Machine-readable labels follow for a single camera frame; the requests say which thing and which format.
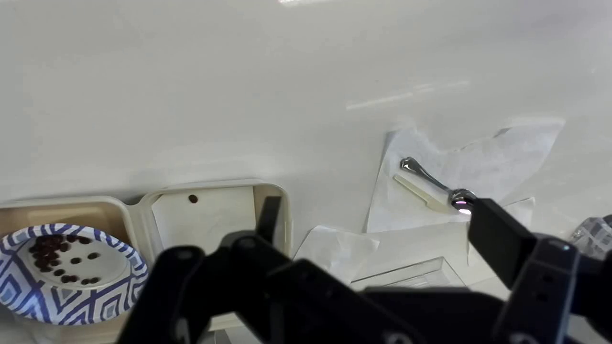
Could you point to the coffee beans on plate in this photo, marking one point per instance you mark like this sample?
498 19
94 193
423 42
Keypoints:
56 254

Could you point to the white paper napkin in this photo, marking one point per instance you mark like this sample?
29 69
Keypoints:
412 235

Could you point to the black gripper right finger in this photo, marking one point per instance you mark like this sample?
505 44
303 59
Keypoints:
549 279

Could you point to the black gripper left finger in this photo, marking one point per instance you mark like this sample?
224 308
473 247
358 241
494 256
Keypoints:
282 300

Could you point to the blue patterned paper plate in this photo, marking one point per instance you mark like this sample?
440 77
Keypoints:
39 296

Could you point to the white paper tray liner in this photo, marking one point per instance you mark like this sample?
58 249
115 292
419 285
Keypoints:
220 210

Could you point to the metal spoon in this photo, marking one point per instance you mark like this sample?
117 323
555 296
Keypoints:
459 199

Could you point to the beige clamshell takeout tray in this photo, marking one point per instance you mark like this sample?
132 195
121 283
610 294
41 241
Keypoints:
130 224

